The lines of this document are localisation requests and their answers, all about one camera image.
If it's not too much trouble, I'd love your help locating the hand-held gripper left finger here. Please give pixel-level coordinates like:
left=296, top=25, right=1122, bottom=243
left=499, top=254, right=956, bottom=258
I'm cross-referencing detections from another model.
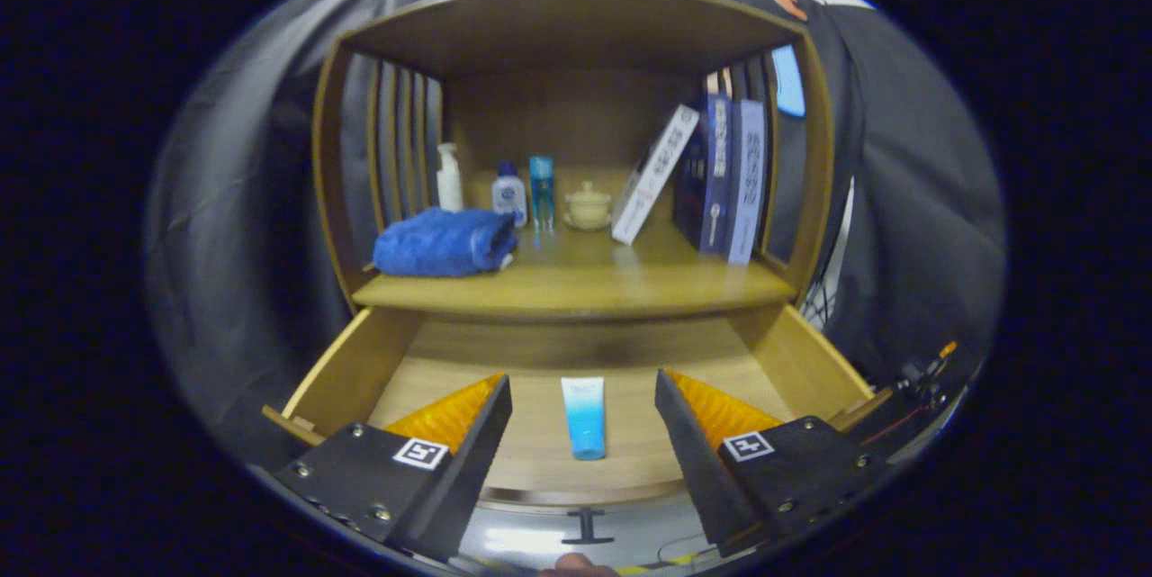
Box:
left=273, top=374, right=514, bottom=563

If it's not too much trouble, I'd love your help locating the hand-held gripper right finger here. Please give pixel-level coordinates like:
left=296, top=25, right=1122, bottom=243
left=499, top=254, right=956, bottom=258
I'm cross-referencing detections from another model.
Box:
left=654, top=369, right=887, bottom=557

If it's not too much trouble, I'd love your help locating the blue squeeze tube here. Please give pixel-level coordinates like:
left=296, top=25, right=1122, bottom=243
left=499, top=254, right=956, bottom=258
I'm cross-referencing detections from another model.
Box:
left=561, top=376, right=608, bottom=461

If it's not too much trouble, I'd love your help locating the wooden countertop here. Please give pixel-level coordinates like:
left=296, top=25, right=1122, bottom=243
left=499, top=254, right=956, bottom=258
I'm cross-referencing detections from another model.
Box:
left=353, top=199, right=797, bottom=319

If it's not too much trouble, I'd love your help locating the wooden cabinet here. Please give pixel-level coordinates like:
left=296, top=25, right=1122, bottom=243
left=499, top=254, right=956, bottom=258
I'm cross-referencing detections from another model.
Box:
left=312, top=0, right=833, bottom=326

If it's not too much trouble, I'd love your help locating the black tripod stand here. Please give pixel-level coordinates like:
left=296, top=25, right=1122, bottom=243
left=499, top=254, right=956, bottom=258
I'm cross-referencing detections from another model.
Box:
left=801, top=181, right=851, bottom=330

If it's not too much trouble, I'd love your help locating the black equipment with orange tip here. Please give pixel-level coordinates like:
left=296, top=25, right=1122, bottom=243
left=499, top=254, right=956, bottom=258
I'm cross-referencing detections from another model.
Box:
left=864, top=341, right=959, bottom=443

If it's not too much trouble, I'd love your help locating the blue folded towel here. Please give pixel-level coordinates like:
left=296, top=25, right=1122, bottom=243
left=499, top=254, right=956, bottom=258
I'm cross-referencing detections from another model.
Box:
left=373, top=207, right=519, bottom=278

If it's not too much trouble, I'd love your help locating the beige lidded teacup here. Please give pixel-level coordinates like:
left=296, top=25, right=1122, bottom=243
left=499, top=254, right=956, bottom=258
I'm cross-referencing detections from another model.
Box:
left=565, top=181, right=613, bottom=222

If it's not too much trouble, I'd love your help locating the light purple book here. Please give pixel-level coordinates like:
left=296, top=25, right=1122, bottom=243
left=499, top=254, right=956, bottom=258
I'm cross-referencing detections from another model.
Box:
left=724, top=99, right=768, bottom=266

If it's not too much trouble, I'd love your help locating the dark blue book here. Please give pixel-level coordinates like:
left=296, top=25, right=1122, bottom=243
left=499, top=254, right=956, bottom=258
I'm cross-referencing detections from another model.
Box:
left=673, top=94, right=734, bottom=255

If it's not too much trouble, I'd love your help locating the white bottle with blue cap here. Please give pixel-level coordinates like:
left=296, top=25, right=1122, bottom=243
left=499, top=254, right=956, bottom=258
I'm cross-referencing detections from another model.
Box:
left=491, top=161, right=528, bottom=229

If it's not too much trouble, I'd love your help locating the white book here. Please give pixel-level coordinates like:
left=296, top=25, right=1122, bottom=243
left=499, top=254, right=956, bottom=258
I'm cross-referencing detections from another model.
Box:
left=611, top=104, right=701, bottom=246

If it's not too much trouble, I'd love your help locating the white pump bottle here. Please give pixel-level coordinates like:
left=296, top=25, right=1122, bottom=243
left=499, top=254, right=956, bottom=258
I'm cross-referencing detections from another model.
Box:
left=436, top=143, right=464, bottom=213

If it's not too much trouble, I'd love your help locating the clear blue bottle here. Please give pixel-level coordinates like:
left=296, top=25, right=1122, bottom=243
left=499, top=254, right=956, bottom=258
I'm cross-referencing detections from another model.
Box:
left=528, top=156, right=556, bottom=230

